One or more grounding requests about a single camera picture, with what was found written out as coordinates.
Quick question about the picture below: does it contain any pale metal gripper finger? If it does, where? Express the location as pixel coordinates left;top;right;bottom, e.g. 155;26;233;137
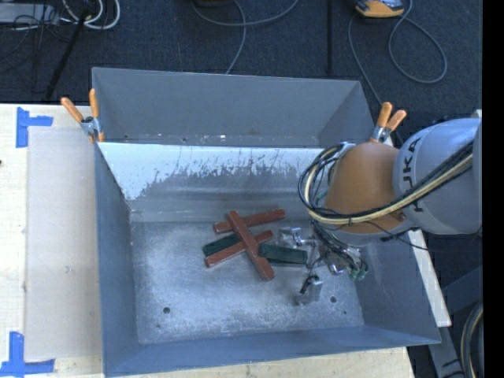
278;226;317;250
295;274;325;306

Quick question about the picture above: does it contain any dark green flat block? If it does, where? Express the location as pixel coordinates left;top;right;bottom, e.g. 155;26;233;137
258;243;309;268
202;232;242;258

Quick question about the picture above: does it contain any red-brown flat block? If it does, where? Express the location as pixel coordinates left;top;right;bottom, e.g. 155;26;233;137
203;229;274;269
226;209;276;283
213;208;287;235

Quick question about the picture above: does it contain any grey metal bin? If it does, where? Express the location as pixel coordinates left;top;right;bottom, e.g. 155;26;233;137
91;67;443;378

